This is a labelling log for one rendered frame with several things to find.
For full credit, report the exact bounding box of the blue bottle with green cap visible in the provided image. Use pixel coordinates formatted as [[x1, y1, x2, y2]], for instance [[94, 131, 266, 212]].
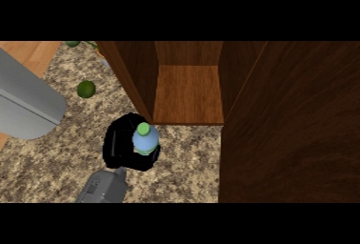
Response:
[[131, 122, 162, 156]]

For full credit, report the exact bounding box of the dark green round fruit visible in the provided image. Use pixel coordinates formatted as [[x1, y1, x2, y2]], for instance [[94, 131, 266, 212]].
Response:
[[75, 80, 97, 99]]

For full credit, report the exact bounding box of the brown wooden cabinet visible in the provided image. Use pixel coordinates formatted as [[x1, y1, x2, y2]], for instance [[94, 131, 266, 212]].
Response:
[[96, 40, 227, 127]]

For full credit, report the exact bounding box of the dark brown cabinet door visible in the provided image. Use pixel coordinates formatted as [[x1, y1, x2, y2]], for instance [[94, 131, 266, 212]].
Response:
[[217, 40, 360, 204]]

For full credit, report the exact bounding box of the green leafy vegetable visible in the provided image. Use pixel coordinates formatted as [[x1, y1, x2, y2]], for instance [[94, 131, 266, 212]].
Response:
[[83, 40, 102, 51]]

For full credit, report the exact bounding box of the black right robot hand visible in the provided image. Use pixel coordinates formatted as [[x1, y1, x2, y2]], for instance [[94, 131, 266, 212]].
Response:
[[102, 112, 164, 173]]

